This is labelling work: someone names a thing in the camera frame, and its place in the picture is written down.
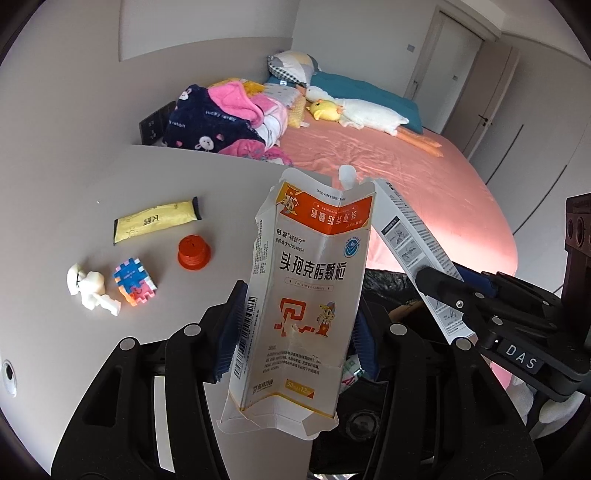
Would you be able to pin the white bedroom door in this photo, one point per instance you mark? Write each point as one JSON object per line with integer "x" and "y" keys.
{"x": 443, "y": 67}

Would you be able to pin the long white barcode box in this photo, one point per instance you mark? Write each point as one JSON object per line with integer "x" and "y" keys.
{"x": 415, "y": 248}

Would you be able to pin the yellow duck plush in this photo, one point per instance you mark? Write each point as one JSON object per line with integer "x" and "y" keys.
{"x": 325, "y": 110}

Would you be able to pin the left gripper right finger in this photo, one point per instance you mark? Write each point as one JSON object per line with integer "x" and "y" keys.
{"x": 422, "y": 409}

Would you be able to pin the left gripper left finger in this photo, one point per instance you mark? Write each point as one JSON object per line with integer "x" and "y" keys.
{"x": 112, "y": 433}

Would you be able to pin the black wall socket panel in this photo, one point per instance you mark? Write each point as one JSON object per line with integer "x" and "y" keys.
{"x": 152, "y": 128}

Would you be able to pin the black trash bag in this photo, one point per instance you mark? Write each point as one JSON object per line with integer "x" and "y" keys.
{"x": 392, "y": 290}

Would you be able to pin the white medicine carton box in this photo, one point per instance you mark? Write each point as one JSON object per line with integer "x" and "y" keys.
{"x": 308, "y": 263}

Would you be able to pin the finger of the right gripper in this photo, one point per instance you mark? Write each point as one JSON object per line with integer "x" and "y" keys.
{"x": 463, "y": 311}
{"x": 485, "y": 281}

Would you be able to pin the checkered patchwork pillow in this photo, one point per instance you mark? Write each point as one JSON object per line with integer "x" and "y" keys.
{"x": 292, "y": 67}

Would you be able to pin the navy blue patterned blanket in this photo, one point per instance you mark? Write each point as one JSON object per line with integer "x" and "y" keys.
{"x": 197, "y": 123}

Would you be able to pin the white goose plush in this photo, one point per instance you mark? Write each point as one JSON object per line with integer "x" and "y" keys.
{"x": 361, "y": 114}

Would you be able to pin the colourful puzzle cube toy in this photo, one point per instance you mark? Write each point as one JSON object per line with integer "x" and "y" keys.
{"x": 133, "y": 282}

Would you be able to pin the white foam sponge piece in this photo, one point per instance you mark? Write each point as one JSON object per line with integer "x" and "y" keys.
{"x": 90, "y": 288}

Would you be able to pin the yellow snack packet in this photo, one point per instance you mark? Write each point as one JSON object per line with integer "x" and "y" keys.
{"x": 155, "y": 219}

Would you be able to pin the pink bed sheet mattress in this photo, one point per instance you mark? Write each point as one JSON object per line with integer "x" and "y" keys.
{"x": 445, "y": 191}

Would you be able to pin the white gloved right hand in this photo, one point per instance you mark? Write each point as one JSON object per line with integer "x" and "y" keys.
{"x": 551, "y": 411}

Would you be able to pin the pink fleece garment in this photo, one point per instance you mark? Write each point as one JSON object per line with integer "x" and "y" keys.
{"x": 267, "y": 116}

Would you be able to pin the teal pillow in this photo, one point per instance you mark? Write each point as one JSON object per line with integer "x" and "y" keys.
{"x": 342, "y": 87}

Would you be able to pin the metal desk cable grommet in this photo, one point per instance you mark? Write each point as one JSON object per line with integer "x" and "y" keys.
{"x": 9, "y": 378}

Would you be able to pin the white milk bottle green label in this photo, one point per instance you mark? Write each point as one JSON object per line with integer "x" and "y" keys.
{"x": 351, "y": 373}

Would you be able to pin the orange plastic cap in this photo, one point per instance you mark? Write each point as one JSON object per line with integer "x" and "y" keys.
{"x": 193, "y": 253}

